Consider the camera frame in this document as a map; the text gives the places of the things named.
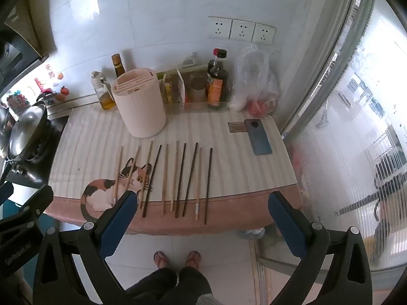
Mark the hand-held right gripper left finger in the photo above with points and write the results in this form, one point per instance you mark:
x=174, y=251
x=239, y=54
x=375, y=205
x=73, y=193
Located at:
x=117, y=225

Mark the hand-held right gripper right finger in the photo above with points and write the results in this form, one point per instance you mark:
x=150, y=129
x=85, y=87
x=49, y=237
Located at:
x=283, y=225

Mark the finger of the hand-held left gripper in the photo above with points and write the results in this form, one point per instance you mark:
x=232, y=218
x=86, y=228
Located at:
x=5, y=193
x=28, y=209

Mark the dark wooden chopstick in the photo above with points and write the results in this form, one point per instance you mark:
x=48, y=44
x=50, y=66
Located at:
x=181, y=179
x=208, y=186
x=190, y=179
x=153, y=178

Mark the beige round utensil holder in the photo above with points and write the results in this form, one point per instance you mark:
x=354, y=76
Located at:
x=140, y=108

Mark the teal cabinet door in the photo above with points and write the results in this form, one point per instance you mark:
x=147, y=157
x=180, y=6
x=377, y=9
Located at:
x=51, y=224

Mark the grey round object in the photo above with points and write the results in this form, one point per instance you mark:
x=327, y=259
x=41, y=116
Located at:
x=251, y=233

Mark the wok with steel lid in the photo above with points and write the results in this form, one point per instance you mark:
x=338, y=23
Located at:
x=25, y=127

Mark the person's left leg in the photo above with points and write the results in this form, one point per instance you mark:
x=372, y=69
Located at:
x=152, y=286

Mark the person's leg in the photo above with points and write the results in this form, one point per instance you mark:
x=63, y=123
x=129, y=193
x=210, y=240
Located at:
x=194, y=282
x=152, y=286

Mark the striped cat print tablecloth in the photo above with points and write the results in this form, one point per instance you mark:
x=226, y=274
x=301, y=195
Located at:
x=238, y=171

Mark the black gas stove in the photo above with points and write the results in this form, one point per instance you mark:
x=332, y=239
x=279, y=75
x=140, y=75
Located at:
x=58, y=131

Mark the blue smartphone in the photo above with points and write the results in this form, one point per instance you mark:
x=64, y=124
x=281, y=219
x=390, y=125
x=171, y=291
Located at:
x=258, y=138

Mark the person's right leg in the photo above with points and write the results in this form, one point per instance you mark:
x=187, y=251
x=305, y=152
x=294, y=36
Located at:
x=194, y=282

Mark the brown card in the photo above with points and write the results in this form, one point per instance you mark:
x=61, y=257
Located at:
x=237, y=127

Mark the red ladle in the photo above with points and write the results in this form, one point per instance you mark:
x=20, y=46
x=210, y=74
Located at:
x=43, y=85

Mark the red tomato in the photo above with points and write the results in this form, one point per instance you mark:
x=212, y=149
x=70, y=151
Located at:
x=260, y=108

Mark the oil bottle with white pump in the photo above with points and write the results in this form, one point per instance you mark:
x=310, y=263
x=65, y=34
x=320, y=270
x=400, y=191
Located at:
x=106, y=97

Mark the range hood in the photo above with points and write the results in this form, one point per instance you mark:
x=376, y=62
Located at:
x=12, y=57

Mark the clear plastic organizer tray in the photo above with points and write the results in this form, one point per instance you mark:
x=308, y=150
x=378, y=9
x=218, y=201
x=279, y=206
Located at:
x=190, y=104

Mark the yellow seasoning box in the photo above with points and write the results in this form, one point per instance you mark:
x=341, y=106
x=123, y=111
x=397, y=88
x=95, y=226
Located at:
x=167, y=89

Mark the black cap sauce bottle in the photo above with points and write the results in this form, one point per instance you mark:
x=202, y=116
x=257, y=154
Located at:
x=217, y=89

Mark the clear plastic bag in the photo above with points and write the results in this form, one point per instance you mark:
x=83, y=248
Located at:
x=254, y=76

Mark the brown lid spice jar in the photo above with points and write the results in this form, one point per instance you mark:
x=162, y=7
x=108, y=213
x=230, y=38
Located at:
x=198, y=89

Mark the dark bottle with gold cap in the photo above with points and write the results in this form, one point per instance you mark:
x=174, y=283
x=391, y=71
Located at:
x=117, y=65

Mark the red cap sauce bottle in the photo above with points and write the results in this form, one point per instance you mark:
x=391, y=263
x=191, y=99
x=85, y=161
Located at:
x=215, y=63

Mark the white seasoning packet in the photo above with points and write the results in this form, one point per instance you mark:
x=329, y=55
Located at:
x=194, y=60

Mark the beige wall cabinet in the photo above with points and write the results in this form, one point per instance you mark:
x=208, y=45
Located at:
x=28, y=22

